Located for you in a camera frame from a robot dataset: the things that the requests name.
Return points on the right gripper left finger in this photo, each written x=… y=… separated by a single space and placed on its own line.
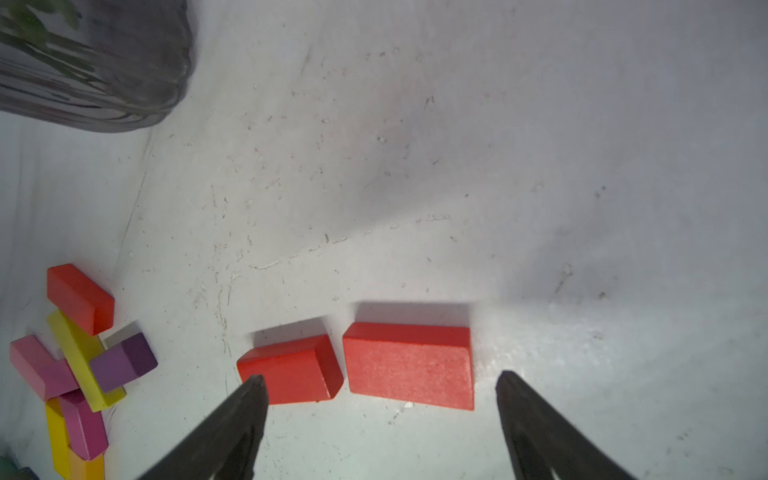
x=225 y=444

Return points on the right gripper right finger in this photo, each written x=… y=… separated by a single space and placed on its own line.
x=542 y=443

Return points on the dark red block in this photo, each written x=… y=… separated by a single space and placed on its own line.
x=297 y=371

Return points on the dark purple block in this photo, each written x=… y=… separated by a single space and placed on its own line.
x=123 y=363

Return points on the light red block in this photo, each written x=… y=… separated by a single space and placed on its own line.
x=423 y=364

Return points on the lime yellow long block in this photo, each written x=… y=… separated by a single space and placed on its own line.
x=79 y=349

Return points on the magenta block lower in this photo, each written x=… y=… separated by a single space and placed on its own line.
x=86 y=429

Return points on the magenta block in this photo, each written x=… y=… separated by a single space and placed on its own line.
x=47 y=377
x=86 y=429

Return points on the orange block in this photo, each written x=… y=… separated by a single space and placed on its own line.
x=81 y=469

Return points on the yellow flat block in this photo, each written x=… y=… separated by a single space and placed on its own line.
x=59 y=439

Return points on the orange-red block near vase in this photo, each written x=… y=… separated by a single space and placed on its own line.
x=80 y=299

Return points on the magenta block upper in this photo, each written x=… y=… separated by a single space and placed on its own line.
x=47 y=377

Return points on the dark glass vase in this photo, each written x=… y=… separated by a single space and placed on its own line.
x=100 y=66

